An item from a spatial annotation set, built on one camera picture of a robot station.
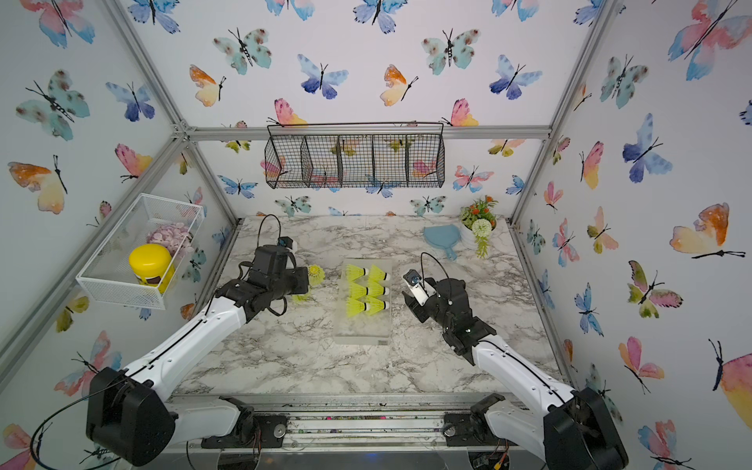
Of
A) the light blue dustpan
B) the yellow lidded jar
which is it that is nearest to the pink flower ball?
the yellow lidded jar

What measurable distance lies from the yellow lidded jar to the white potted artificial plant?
2.85 ft

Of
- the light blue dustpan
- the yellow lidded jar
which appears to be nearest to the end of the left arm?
the yellow lidded jar

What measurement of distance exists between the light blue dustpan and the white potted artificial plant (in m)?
0.08

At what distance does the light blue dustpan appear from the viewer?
3.76 ft

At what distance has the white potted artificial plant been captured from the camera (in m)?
1.01

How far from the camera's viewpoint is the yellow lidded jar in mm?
637
